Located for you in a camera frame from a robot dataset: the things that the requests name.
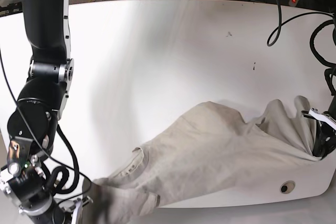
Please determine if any black cable image right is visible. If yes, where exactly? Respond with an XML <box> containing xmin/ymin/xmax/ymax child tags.
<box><xmin>267</xmin><ymin>0</ymin><xmax>334</xmax><ymax>47</ymax></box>

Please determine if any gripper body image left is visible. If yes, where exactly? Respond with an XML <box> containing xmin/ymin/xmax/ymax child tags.
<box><xmin>1</xmin><ymin>156</ymin><xmax>92</xmax><ymax>223</ymax></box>

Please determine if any beige T-shirt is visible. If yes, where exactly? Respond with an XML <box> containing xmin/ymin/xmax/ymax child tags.
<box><xmin>82</xmin><ymin>95</ymin><xmax>319</xmax><ymax>223</ymax></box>

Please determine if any right table cable grommet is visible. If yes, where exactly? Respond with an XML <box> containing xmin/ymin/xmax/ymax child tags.
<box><xmin>280</xmin><ymin>180</ymin><xmax>296</xmax><ymax>194</ymax></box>

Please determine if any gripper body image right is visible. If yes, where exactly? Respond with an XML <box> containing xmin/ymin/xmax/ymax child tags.
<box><xmin>301</xmin><ymin>108</ymin><xmax>335</xmax><ymax>140</ymax></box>

